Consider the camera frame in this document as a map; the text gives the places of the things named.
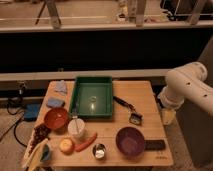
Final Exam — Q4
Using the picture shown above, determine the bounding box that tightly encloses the blue sponge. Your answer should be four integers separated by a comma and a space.
46, 97, 65, 108

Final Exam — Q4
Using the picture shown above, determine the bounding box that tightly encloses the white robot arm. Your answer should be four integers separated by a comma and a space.
158, 62, 213, 125

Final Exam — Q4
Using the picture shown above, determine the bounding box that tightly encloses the green plastic tray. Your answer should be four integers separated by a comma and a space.
69, 76, 113, 119

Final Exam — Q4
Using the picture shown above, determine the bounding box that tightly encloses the light blue cloth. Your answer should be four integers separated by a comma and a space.
55, 80, 67, 95

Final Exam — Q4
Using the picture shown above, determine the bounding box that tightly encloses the white cup with spoon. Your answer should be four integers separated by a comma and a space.
68, 118, 85, 138

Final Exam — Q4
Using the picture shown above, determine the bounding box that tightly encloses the wooden folding table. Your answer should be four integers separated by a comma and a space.
33, 80, 175, 168

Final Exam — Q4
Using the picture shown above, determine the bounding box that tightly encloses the red bowl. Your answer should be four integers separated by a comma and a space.
44, 107, 68, 130

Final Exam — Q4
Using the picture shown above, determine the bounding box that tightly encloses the purple bowl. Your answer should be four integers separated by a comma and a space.
116, 127, 145, 157

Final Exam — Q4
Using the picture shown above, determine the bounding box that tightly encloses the small metal cup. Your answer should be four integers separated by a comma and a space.
92, 143, 106, 159

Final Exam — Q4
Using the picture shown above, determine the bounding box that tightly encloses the orange carrot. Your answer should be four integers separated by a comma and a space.
75, 133, 97, 152

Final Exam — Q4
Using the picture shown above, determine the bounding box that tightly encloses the yellow apple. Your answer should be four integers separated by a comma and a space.
59, 138, 74, 154

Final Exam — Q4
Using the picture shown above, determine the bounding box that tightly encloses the black rectangular block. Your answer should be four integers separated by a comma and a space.
145, 140, 166, 150

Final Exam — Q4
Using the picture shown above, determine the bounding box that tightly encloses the blue power box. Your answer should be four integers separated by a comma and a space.
24, 104, 41, 121

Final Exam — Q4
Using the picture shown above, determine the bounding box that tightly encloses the bunch of dark grapes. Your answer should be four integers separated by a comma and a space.
29, 123, 51, 153

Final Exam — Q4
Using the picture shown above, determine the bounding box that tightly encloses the small blue bowl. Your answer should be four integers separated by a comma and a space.
40, 144, 51, 162

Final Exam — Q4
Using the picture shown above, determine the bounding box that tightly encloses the yellow banana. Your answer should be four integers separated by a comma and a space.
22, 139, 48, 171

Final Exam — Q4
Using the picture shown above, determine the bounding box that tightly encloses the black handled brush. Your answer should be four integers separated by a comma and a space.
113, 96, 142, 126

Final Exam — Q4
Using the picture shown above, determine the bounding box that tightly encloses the black cable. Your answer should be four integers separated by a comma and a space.
0, 96, 28, 148

